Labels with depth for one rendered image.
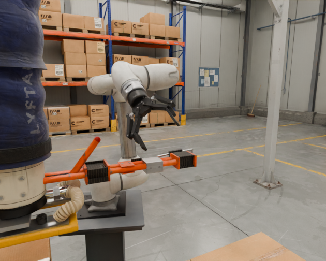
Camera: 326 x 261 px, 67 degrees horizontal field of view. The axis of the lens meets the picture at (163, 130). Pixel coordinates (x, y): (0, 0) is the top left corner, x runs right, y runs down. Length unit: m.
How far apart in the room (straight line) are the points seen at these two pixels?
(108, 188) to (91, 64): 6.73
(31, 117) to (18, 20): 0.26
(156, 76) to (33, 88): 0.47
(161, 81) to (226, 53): 11.40
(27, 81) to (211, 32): 11.32
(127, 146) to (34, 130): 0.91
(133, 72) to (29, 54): 0.38
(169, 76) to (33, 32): 0.53
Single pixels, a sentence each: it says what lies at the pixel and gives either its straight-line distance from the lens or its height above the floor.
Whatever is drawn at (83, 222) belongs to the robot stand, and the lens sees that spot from 1.63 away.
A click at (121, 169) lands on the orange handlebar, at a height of 1.25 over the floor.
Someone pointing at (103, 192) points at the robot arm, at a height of 0.89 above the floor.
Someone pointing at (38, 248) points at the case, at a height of 0.95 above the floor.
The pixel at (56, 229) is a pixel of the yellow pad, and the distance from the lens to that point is 0.84.
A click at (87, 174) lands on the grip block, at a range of 0.88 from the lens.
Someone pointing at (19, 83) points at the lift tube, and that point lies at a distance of 0.78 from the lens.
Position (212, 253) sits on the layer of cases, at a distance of 1.70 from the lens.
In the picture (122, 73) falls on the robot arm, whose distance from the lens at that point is 0.99.
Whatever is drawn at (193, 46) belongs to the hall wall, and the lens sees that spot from 11.28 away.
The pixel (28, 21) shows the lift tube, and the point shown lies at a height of 1.72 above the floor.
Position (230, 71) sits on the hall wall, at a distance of 12.50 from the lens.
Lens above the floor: 1.56
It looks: 11 degrees down
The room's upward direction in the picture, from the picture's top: straight up
